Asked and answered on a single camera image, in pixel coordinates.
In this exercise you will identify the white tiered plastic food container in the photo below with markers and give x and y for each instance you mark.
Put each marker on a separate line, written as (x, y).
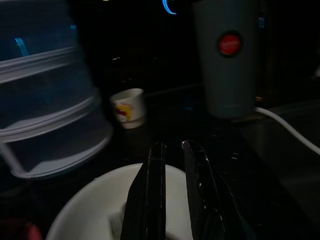
(50, 112)

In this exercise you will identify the white ceramic bowl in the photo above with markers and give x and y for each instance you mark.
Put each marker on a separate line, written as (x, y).
(95, 200)

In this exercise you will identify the white cup with red print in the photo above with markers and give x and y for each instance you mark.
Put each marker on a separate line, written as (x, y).
(135, 107)

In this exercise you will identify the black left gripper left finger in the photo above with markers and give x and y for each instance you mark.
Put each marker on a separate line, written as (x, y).
(147, 200)

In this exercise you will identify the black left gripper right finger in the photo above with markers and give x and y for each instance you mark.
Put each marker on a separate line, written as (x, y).
(200, 195)

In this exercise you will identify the grey water filter canister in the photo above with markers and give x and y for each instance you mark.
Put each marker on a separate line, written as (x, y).
(225, 82)

